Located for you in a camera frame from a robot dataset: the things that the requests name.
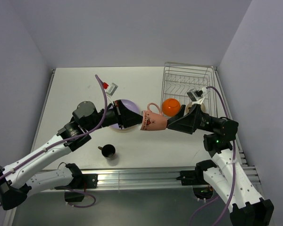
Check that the aluminium mounting rail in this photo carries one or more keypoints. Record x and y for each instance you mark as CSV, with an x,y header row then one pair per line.
x,y
121,179

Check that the beige ceramic bowl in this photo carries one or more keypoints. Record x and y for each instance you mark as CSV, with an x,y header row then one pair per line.
x,y
191,104

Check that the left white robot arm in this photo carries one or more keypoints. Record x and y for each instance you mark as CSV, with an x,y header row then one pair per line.
x,y
23,178

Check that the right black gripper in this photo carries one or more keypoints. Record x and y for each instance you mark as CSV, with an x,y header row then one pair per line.
x,y
188,123

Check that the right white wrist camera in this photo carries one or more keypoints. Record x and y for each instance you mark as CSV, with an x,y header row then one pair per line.
x,y
197,95

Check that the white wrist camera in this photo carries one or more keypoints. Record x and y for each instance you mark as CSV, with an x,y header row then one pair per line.
x,y
197,95
110,88

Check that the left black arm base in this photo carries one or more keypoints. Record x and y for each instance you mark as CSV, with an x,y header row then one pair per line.
x,y
88,181

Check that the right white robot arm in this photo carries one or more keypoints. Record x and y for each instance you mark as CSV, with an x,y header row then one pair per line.
x,y
222,171

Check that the wire dish rack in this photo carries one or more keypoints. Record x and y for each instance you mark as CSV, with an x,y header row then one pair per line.
x,y
179,78

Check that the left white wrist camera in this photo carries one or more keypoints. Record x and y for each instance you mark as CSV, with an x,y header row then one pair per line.
x,y
110,88

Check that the purple plastic plate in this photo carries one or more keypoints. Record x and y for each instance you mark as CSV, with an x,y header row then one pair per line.
x,y
131,106

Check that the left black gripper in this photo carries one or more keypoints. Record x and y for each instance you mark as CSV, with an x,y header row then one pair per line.
x,y
124,117

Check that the pink coffee mug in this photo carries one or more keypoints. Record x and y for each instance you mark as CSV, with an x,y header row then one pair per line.
x,y
152,121

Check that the dark brown mug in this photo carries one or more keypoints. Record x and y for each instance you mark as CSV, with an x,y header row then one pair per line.
x,y
108,151

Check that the orange white bowl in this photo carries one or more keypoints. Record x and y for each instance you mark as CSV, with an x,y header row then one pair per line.
x,y
171,107

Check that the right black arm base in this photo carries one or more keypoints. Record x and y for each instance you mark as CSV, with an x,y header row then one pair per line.
x,y
201,189

